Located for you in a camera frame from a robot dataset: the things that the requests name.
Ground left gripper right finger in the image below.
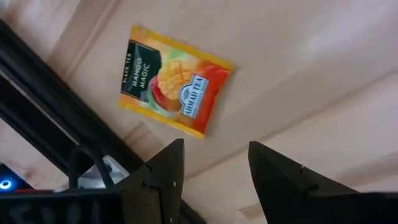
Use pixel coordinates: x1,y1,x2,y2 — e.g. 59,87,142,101
248,141,358,224

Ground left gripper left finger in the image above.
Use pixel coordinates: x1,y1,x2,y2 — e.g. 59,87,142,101
113,138,185,224

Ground red orange tea bag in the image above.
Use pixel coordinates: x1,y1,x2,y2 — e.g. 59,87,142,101
117,24,234,140

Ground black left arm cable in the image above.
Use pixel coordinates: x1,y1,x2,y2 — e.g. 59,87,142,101
68,144,116,190

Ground black metal table frame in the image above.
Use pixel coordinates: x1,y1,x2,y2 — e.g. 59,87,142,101
0,18,208,224

